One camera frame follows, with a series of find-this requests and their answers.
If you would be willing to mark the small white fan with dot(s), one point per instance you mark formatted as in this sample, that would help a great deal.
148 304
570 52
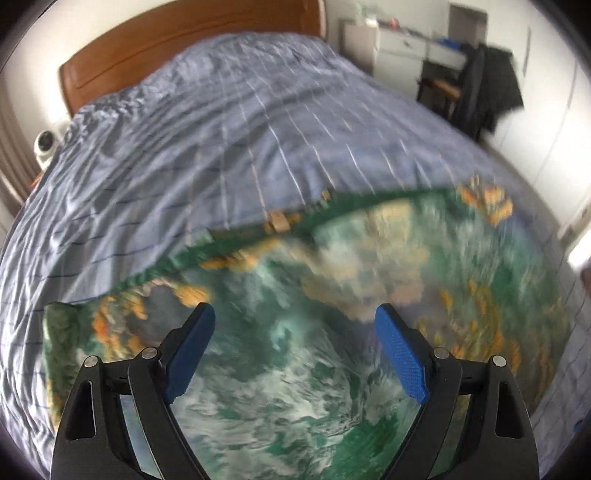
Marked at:
45 146

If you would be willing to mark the blue checked duvet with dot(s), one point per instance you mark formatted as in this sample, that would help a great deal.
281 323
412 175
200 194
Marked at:
235 131

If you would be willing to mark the white wardrobe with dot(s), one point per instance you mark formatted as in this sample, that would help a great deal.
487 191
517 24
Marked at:
544 140

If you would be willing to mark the beige curtain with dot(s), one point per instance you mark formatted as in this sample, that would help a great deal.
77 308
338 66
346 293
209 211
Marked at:
19 167

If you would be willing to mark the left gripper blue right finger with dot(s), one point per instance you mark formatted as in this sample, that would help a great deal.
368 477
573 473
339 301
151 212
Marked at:
432 376

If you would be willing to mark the brown wooden headboard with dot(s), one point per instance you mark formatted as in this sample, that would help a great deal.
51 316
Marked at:
134 49

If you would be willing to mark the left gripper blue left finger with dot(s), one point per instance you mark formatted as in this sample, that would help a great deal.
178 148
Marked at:
159 375

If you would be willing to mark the black jacket on chair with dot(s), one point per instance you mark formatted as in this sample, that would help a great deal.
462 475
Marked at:
489 89

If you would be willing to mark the green patterned silk jacket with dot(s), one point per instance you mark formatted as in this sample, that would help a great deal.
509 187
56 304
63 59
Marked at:
294 384

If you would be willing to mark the wooden chair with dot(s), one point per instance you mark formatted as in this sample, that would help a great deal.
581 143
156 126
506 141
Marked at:
439 95

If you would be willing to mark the white desk with drawers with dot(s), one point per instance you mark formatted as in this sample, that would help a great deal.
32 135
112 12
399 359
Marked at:
397 59

